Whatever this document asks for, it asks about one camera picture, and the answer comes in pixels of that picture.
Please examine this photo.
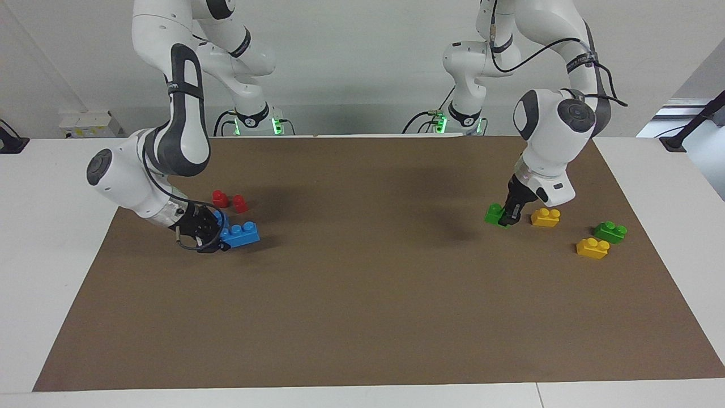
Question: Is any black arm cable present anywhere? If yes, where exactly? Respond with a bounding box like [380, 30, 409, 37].
[142, 147, 225, 253]
[490, 0, 628, 107]

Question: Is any black stand with clamp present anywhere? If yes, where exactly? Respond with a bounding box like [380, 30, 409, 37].
[660, 91, 725, 152]

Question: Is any green two-stud toy block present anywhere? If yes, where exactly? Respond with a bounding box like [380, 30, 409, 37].
[594, 221, 628, 245]
[484, 203, 513, 228]

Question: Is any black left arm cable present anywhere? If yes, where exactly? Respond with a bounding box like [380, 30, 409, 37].
[490, 0, 628, 107]

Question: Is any black left base cable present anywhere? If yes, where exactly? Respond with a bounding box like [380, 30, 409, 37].
[402, 85, 457, 135]

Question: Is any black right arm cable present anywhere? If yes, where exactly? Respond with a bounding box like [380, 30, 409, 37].
[142, 147, 225, 253]

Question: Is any white socket box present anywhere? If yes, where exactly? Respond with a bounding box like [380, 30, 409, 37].
[59, 110, 122, 139]

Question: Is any black base cable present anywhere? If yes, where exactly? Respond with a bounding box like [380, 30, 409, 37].
[214, 110, 238, 137]
[402, 85, 457, 135]

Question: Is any yellow two-stud toy block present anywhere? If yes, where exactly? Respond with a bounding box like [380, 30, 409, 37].
[531, 208, 561, 228]
[576, 237, 611, 260]

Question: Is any black table clamp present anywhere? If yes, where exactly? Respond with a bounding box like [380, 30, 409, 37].
[0, 119, 30, 155]

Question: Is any black right base cable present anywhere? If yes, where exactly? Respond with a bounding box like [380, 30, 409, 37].
[214, 110, 238, 137]

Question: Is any brown table mat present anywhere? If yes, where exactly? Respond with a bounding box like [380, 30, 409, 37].
[32, 135, 725, 393]

